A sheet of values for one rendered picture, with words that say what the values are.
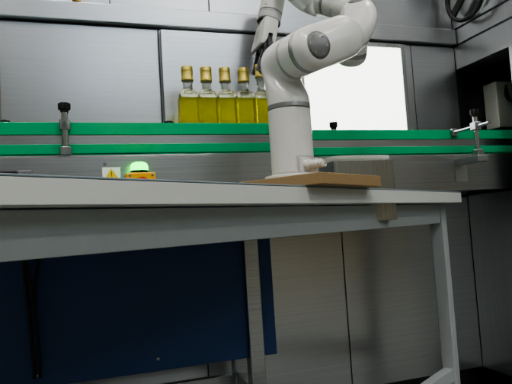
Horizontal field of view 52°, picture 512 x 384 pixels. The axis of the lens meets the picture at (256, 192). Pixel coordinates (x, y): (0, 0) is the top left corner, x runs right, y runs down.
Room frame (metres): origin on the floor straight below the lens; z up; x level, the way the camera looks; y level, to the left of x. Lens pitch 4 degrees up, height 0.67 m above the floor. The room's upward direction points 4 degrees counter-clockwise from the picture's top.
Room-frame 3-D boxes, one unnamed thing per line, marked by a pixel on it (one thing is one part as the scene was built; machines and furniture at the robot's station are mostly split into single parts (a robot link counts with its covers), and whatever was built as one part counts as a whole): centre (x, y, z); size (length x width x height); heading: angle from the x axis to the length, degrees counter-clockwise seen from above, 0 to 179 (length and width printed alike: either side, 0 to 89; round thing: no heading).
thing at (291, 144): (1.14, -0.10, 0.85); 0.16 x 0.13 x 0.15; 45
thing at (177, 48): (1.78, -0.15, 1.15); 0.90 x 0.03 x 0.34; 109
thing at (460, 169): (1.69, -0.71, 0.90); 0.17 x 0.05 x 0.23; 19
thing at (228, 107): (1.56, 0.07, 0.99); 0.06 x 0.06 x 0.21; 18
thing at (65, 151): (1.25, 0.45, 0.94); 0.07 x 0.04 x 0.13; 19
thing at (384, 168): (1.45, -0.23, 0.79); 0.27 x 0.17 x 0.08; 19
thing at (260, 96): (1.60, -0.04, 0.99); 0.06 x 0.06 x 0.21; 20
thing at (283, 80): (1.14, -0.09, 1.01); 0.13 x 0.10 x 0.16; 33
